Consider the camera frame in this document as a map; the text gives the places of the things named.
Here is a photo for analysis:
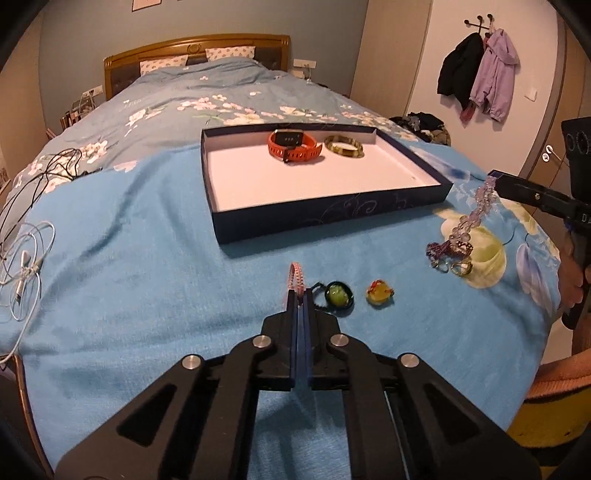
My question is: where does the beige wardrobe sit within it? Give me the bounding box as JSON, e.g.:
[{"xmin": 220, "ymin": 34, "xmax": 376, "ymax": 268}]
[{"xmin": 353, "ymin": 0, "xmax": 435, "ymax": 117}]

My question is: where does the person's right hand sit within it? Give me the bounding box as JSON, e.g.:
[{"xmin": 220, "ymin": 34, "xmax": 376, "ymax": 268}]
[{"xmin": 556, "ymin": 251, "xmax": 585, "ymax": 311}]

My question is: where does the pile of dark clothes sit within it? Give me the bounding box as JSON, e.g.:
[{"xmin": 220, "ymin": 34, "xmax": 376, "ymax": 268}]
[{"xmin": 390, "ymin": 112, "xmax": 452, "ymax": 147}]

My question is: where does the cluttered bedside table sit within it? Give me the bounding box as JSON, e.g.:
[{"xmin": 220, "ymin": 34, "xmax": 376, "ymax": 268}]
[{"xmin": 59, "ymin": 95, "xmax": 100, "ymax": 132}]

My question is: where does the black cable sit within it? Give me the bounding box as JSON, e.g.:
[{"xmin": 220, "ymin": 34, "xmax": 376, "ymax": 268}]
[{"xmin": 0, "ymin": 148, "xmax": 103, "ymax": 241}]

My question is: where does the pink braided bracelet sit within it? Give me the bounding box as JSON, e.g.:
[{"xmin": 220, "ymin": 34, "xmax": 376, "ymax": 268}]
[{"xmin": 287, "ymin": 262, "xmax": 305, "ymax": 305}]

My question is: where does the dark blue box tray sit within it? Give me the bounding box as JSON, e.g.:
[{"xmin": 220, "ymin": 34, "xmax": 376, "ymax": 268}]
[{"xmin": 201, "ymin": 124, "xmax": 454, "ymax": 245}]

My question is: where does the wooden door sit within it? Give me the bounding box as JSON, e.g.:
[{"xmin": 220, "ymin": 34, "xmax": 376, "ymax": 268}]
[{"xmin": 517, "ymin": 14, "xmax": 591, "ymax": 197}]

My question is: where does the purple jacket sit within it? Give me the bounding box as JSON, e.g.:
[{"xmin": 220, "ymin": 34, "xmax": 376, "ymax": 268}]
[{"xmin": 470, "ymin": 28, "xmax": 517, "ymax": 123}]

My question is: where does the patterned white pillow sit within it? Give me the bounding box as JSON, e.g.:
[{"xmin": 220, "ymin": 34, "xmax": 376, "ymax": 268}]
[
  {"xmin": 140, "ymin": 54, "xmax": 189, "ymax": 76},
  {"xmin": 205, "ymin": 46, "xmax": 256, "ymax": 62}
]

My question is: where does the white earphone cable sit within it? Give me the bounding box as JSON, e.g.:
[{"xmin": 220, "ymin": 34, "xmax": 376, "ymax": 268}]
[{"xmin": 0, "ymin": 220, "xmax": 56, "ymax": 365}]

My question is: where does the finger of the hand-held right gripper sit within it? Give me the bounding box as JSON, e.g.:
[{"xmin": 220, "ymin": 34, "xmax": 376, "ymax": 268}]
[{"xmin": 487, "ymin": 170, "xmax": 576, "ymax": 220}]

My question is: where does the black jacket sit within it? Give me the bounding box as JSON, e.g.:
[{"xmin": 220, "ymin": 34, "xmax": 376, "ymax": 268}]
[{"xmin": 437, "ymin": 33, "xmax": 485, "ymax": 112}]

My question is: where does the black wall coat hook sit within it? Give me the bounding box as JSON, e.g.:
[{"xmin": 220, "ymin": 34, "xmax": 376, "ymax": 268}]
[{"xmin": 464, "ymin": 14, "xmax": 496, "ymax": 38}]

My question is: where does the yellow amber ring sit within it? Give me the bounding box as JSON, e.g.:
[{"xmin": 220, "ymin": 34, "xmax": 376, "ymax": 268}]
[{"xmin": 366, "ymin": 279, "xmax": 394, "ymax": 306}]

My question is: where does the person's peach sweater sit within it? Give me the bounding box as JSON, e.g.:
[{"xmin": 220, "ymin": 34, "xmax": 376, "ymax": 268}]
[{"xmin": 524, "ymin": 348, "xmax": 591, "ymax": 403}]

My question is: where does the green pendant with black cord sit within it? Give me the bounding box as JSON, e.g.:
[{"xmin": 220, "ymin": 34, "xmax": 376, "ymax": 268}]
[{"xmin": 314, "ymin": 281, "xmax": 355, "ymax": 317}]

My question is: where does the orange smart watch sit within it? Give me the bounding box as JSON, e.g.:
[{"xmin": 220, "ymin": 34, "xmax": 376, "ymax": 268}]
[{"xmin": 268, "ymin": 130, "xmax": 324, "ymax": 164}]

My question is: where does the green stone bangle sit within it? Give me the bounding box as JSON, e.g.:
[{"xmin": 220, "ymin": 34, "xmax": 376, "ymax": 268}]
[{"xmin": 324, "ymin": 135, "xmax": 365, "ymax": 160}]

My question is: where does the clear crystal bead bracelet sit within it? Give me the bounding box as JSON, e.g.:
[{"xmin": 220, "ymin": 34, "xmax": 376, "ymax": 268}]
[{"xmin": 445, "ymin": 180, "xmax": 499, "ymax": 250}]

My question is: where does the floral grey-blue duvet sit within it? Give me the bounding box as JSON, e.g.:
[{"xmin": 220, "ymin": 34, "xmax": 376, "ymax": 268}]
[{"xmin": 0, "ymin": 60, "xmax": 419, "ymax": 222}]

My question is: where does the yellow object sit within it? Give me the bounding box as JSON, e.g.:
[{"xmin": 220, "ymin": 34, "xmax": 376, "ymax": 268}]
[{"xmin": 505, "ymin": 399, "xmax": 591, "ymax": 450}]

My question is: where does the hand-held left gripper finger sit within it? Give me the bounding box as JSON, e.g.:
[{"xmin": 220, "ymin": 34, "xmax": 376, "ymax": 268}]
[
  {"xmin": 300, "ymin": 291, "xmax": 542, "ymax": 480},
  {"xmin": 54, "ymin": 290, "xmax": 301, "ymax": 480}
]

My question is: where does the wooden bed headboard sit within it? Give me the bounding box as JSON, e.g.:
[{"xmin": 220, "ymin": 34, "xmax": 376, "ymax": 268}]
[{"xmin": 104, "ymin": 34, "xmax": 293, "ymax": 101}]

